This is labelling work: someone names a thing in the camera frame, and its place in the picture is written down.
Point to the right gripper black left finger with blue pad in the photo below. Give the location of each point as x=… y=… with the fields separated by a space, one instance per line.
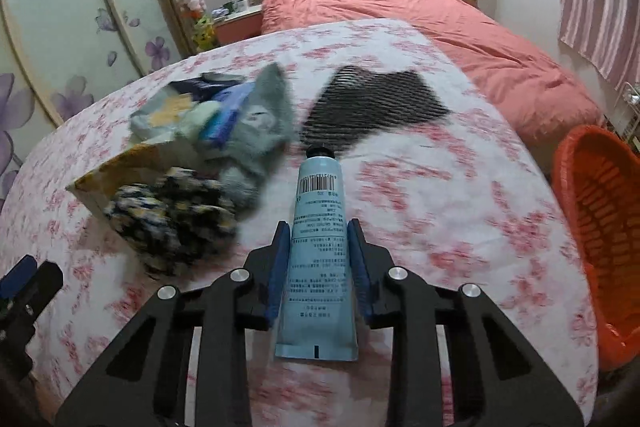
x=140 y=378

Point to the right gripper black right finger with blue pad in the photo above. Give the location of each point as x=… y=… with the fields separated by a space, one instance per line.
x=497 y=377

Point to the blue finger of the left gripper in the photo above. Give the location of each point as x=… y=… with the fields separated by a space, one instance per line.
x=17 y=277

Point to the black floral scrunchie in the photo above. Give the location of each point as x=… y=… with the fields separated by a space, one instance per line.
x=174 y=222

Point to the yellow snack bag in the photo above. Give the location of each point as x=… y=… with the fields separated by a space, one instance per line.
x=141 y=163

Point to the light blue cream tube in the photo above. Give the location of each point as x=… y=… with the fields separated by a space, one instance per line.
x=317 y=318

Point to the grey smiley sock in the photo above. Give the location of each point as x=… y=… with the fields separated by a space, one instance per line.
x=258 y=138

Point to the orange plastic trash basket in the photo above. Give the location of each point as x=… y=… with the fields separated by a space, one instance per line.
x=595 y=179

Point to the pink floral tablecloth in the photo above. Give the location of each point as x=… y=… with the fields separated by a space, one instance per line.
x=457 y=201

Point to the floral glass wardrobe doors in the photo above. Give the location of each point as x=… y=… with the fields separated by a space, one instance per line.
x=58 y=57

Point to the coral pink duvet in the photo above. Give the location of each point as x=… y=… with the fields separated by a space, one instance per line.
x=540 y=99

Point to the black mesh mat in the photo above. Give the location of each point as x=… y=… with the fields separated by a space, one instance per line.
x=357 y=103

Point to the stack of plush toys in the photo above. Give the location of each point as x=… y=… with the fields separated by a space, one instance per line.
x=197 y=23

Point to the pink bedside table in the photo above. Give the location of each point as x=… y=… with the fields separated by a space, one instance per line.
x=240 y=26

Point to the pink striped curtain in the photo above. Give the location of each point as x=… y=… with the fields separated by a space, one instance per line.
x=606 y=34

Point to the white wire rack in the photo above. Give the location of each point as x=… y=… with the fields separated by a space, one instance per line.
x=624 y=118

